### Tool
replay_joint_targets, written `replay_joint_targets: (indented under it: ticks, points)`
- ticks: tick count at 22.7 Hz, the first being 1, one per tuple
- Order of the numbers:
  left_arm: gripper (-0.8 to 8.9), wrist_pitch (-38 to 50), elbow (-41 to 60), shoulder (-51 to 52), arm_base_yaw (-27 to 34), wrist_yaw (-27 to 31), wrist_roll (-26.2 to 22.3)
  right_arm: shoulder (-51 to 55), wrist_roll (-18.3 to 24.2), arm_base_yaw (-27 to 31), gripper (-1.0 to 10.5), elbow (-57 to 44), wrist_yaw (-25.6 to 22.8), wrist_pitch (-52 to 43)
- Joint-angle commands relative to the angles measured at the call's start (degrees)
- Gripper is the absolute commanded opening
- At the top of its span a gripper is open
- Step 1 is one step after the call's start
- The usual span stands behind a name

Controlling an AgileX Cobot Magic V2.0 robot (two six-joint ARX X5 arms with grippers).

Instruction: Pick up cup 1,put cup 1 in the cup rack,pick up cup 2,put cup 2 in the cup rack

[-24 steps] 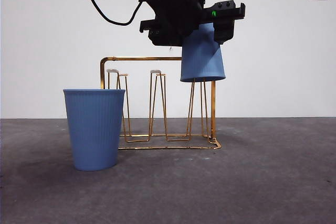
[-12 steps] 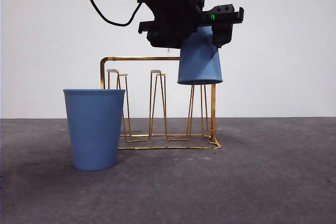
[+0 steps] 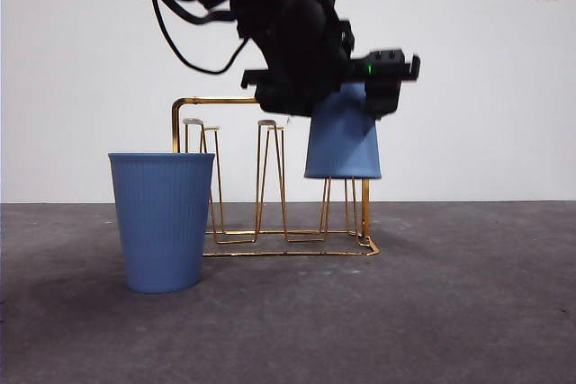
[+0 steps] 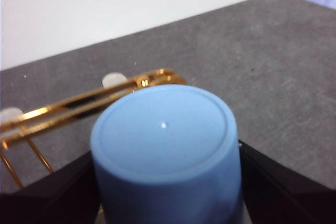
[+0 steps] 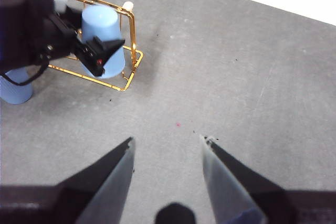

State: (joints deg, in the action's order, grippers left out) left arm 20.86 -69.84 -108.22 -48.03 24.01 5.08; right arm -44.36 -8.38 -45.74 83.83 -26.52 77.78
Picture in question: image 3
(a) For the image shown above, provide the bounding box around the blue ribbed plastic cup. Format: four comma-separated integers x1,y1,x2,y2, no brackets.
107,152,216,294
303,82,383,180

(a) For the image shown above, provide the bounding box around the gold wire cup rack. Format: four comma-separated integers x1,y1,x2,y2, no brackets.
171,95,383,258

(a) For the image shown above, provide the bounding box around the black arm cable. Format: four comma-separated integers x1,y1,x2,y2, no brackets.
149,0,250,76
166,0,239,26

